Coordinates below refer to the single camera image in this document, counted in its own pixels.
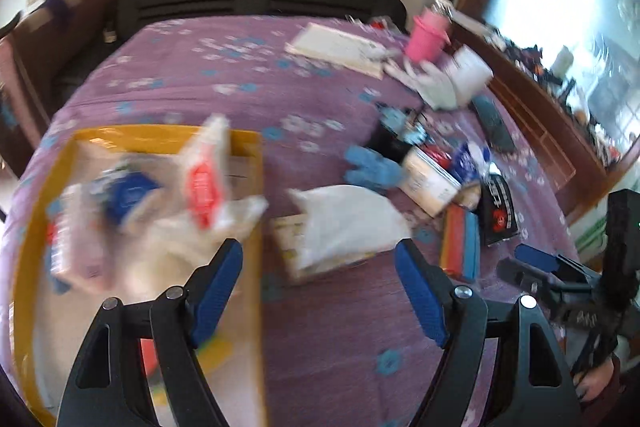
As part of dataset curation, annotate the blue packet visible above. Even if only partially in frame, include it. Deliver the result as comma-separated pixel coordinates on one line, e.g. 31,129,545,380
102,169,163,225

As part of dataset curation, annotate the pink knit-covered bottle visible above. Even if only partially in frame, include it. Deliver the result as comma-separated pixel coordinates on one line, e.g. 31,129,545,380
404,7,453,62

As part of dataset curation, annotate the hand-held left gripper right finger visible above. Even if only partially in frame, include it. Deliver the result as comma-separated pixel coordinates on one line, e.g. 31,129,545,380
394,238,581,427

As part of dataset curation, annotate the white work glove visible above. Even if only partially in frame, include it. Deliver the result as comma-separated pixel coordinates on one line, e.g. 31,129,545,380
385,59,466,110

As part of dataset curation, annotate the brown armchair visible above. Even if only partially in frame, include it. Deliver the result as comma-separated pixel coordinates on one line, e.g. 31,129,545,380
0,0,117,148

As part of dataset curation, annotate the plain white plastic bag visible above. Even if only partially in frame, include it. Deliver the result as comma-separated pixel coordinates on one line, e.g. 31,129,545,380
289,184,413,270
115,194,268,298

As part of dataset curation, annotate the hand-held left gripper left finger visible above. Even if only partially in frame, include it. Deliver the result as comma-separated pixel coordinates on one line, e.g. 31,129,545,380
56,238,244,427

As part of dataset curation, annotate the pink tissue pack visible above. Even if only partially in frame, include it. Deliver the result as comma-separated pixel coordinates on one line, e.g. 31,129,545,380
47,187,118,293

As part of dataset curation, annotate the beige paper packet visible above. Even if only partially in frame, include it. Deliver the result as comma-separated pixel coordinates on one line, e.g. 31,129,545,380
270,214,381,283

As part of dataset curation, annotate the black smartphone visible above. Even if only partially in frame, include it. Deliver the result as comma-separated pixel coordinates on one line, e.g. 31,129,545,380
472,94,516,152

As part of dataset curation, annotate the black packet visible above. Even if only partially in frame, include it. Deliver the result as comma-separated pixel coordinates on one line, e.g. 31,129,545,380
477,174,523,248

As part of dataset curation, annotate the purple floral tablecloth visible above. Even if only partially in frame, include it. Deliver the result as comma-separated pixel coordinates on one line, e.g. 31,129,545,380
0,14,583,427

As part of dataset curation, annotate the blue and white plastic bag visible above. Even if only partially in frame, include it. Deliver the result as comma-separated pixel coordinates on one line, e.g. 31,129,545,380
450,142,496,185

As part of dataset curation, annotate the black cylindrical container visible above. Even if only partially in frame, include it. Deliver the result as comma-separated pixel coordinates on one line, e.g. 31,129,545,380
367,104,431,162

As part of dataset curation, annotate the yellow cardboard box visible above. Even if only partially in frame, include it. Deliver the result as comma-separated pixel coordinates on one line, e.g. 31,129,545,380
10,124,268,427

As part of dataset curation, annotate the wooden side cabinet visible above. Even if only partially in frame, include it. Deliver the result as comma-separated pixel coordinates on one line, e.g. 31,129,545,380
452,14,621,223

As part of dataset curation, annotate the red and blue pack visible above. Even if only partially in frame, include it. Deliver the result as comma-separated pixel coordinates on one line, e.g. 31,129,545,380
440,204,482,283

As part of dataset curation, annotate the pile of dark clutter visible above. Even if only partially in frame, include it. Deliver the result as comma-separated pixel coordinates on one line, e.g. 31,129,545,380
500,34,621,168

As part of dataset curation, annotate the person's right hand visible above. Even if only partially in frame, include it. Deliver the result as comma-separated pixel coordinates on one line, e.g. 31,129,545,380
570,354,626,408

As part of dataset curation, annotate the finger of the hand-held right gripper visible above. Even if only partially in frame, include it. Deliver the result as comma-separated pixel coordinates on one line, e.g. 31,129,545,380
514,243,601,282
496,257,563,303

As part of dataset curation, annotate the purple cloth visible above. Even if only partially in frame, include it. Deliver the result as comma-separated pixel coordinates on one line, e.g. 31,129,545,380
42,0,76,25

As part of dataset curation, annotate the stack of white papers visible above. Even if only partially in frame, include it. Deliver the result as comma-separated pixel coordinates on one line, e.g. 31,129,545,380
285,23,396,80

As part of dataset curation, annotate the white red-print plastic bag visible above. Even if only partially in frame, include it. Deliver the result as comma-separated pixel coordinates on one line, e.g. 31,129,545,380
177,114,236,233

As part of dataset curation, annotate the white paper packet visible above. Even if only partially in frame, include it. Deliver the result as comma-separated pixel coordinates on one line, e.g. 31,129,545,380
447,44,495,105

